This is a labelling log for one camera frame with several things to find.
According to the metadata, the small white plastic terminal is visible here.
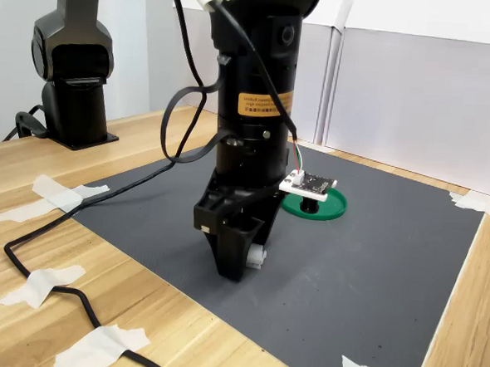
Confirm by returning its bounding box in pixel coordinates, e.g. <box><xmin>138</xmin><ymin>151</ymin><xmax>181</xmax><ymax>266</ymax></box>
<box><xmin>246</xmin><ymin>242</ymin><xmax>269</xmax><ymax>272</ymax></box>

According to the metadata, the round green lid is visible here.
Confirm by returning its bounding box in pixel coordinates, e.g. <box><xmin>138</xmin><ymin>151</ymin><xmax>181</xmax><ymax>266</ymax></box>
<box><xmin>280</xmin><ymin>183</ymin><xmax>350</xmax><ymax>223</ymax></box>

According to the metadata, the dark grey mat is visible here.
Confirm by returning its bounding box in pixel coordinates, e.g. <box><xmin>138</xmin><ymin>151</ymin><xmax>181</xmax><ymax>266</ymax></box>
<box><xmin>61</xmin><ymin>129</ymin><xmax>490</xmax><ymax>367</ymax></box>

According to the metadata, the black camera cable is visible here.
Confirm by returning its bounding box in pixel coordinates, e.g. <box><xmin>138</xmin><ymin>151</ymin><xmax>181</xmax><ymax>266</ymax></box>
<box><xmin>0</xmin><ymin>0</ymin><xmax>314</xmax><ymax>367</ymax></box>

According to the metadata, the black base power cable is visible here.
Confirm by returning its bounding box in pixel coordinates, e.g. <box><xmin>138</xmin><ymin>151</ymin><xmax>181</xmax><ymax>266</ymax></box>
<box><xmin>1</xmin><ymin>101</ymin><xmax>51</xmax><ymax>145</ymax></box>

